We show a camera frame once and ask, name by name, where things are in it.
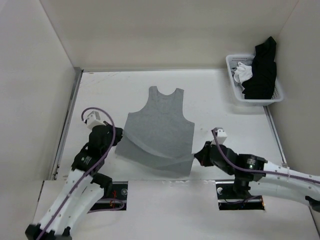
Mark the grey tank top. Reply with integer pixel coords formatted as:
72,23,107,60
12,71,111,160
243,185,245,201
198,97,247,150
115,86,195,176

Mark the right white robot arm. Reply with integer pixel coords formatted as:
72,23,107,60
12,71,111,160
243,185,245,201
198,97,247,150
194,141,320,212

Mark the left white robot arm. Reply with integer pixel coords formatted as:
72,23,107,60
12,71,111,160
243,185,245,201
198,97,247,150
25,122,123,240

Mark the black tank top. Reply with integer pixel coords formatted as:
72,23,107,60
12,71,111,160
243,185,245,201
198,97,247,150
241,36,277,100

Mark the white tank top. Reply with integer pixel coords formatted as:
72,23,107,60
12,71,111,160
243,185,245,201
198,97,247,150
233,62,253,84

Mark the white plastic laundry basket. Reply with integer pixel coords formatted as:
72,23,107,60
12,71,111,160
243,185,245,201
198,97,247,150
225,53,284,107

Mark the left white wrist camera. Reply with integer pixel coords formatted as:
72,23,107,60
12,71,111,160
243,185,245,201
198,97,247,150
84,110,106,130

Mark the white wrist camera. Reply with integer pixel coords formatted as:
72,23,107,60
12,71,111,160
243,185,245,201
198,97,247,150
211,127,228,145
84,110,106,130

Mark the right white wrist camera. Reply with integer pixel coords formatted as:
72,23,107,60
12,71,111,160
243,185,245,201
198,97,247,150
211,127,228,145

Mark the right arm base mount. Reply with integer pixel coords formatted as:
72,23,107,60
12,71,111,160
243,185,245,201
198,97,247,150
215,181,265,211

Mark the left metal table rail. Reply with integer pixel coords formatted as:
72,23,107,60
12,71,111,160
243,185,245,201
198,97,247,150
48,67,84,180

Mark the metal table rail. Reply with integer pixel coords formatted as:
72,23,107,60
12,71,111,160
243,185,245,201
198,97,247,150
263,106,288,167
48,67,84,180

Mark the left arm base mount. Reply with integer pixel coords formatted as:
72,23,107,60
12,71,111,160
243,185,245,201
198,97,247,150
97,181,129,211

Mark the right metal table rail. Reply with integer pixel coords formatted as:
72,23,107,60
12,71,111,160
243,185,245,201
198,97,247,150
263,106,288,167

